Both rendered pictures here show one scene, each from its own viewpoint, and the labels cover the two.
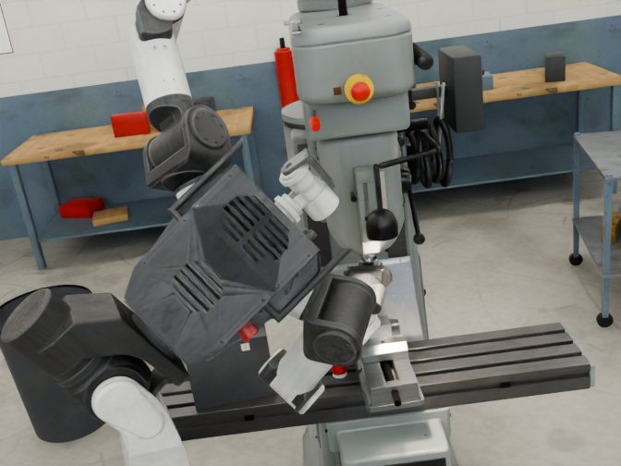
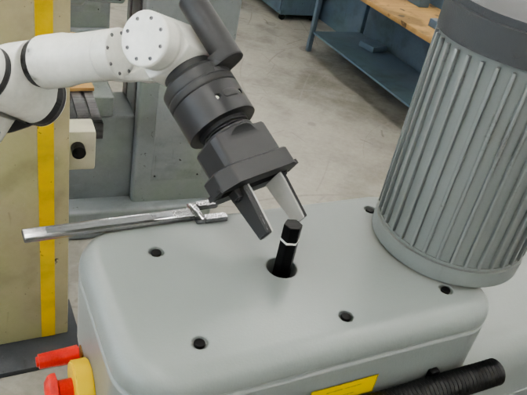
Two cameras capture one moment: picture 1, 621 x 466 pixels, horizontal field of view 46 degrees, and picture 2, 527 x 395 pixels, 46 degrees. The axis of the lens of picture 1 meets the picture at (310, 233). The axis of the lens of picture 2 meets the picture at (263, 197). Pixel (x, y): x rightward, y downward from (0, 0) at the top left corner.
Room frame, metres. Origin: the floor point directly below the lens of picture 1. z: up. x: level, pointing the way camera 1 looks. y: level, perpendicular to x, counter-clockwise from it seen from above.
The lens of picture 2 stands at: (1.41, -0.62, 2.35)
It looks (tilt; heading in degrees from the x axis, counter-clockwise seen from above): 33 degrees down; 58
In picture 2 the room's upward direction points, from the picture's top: 12 degrees clockwise
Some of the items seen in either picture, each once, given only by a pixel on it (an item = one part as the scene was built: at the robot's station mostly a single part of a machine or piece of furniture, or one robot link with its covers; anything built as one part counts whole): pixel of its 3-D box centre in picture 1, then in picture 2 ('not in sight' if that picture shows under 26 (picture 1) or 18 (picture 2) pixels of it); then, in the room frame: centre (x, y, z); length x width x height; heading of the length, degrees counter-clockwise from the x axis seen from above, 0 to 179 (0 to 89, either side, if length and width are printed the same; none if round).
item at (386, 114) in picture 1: (351, 100); not in sight; (1.80, -0.14, 1.68); 0.34 x 0.24 x 0.10; 179
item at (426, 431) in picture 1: (383, 408); not in sight; (1.76, -0.14, 0.79); 0.50 x 0.35 x 0.12; 179
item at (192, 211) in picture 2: (294, 26); (129, 221); (1.61, -0.02, 1.89); 0.24 x 0.04 x 0.01; 1
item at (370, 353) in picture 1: (383, 349); not in sight; (1.70, -0.15, 1.02); 0.12 x 0.06 x 0.04; 91
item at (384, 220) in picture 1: (381, 222); not in sight; (1.54, -0.16, 1.45); 0.07 x 0.07 x 0.06
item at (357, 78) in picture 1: (359, 89); (81, 385); (1.53, -0.14, 1.76); 0.06 x 0.02 x 0.06; 89
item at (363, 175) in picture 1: (367, 210); not in sight; (1.65, -0.14, 1.45); 0.04 x 0.04 x 0.21; 89
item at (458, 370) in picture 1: (363, 381); not in sight; (1.75, -0.09, 0.90); 1.24 x 0.23 x 0.08; 89
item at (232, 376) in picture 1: (229, 360); not in sight; (1.73, 0.26, 1.03); 0.22 x 0.12 x 0.20; 96
